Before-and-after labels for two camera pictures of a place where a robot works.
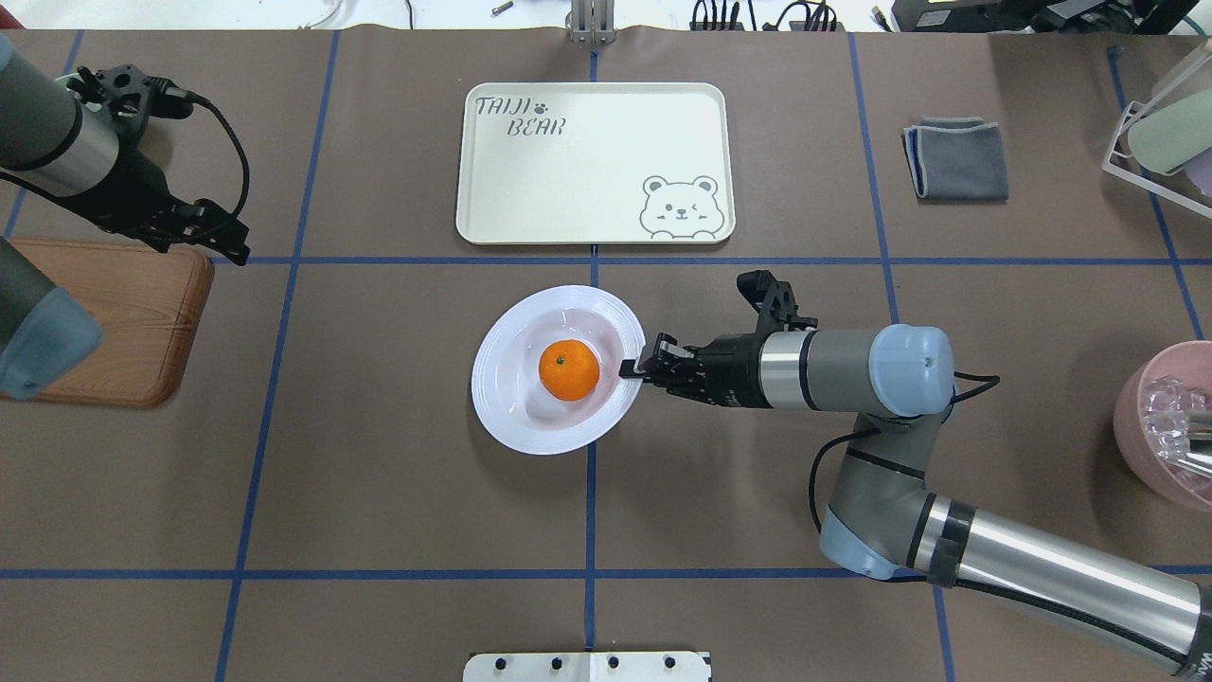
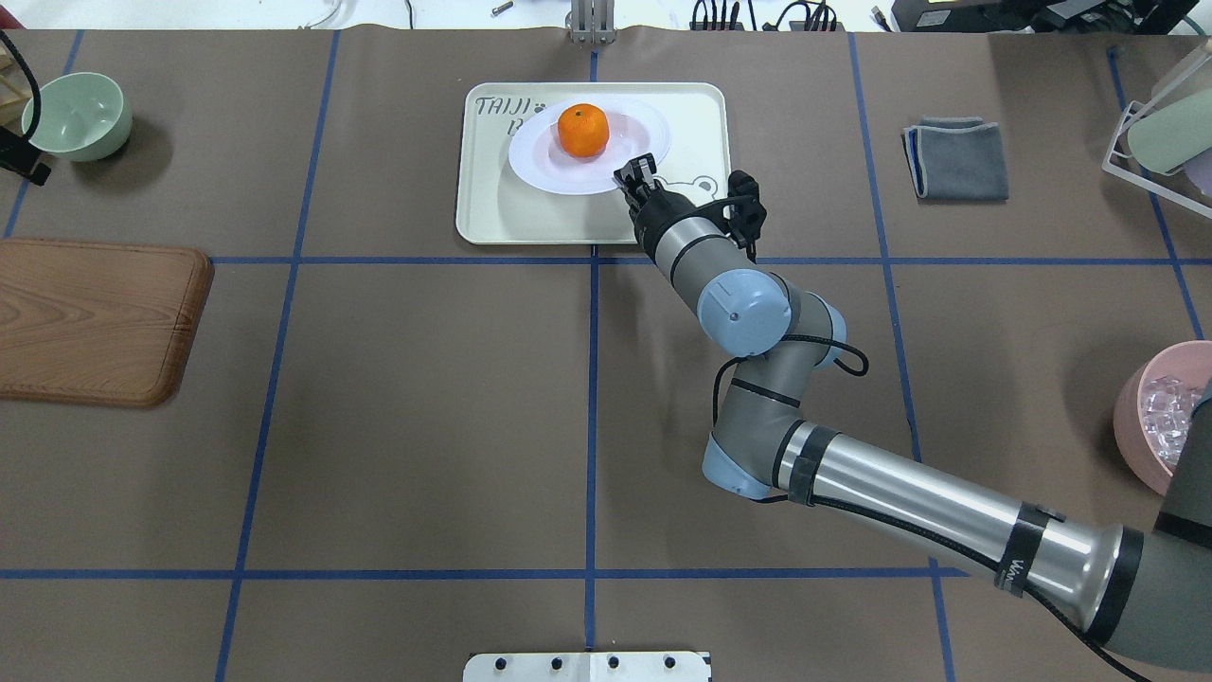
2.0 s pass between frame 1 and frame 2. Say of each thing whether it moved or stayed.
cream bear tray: stayed
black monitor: stayed
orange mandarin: moved
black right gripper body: moved
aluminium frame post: stayed
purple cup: stayed
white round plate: moved
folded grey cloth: stayed
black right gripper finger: moved
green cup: stayed
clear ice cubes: stayed
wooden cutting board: stayed
